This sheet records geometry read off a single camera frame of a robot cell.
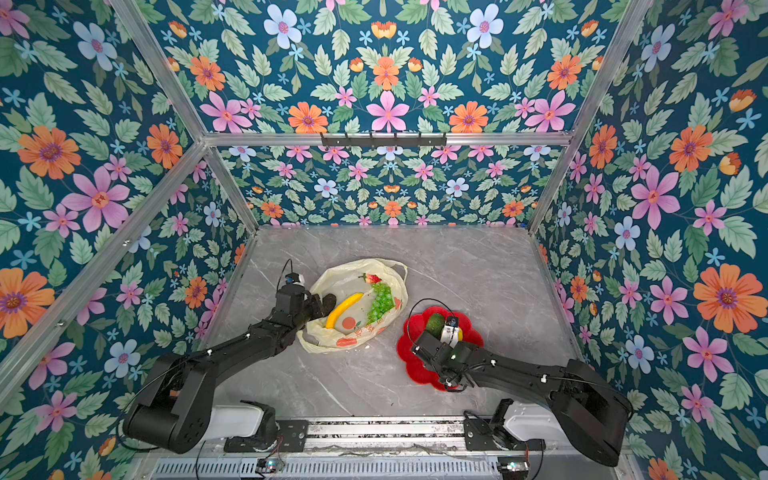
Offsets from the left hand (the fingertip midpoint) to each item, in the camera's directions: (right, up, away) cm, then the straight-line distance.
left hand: (323, 291), depth 90 cm
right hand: (+34, -18, -5) cm, 39 cm away
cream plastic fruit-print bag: (+14, -3, +9) cm, 17 cm away
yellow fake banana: (+2, -9, +3) cm, 10 cm away
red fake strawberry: (+13, +3, +10) cm, 17 cm away
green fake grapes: (+18, -4, +3) cm, 19 cm away
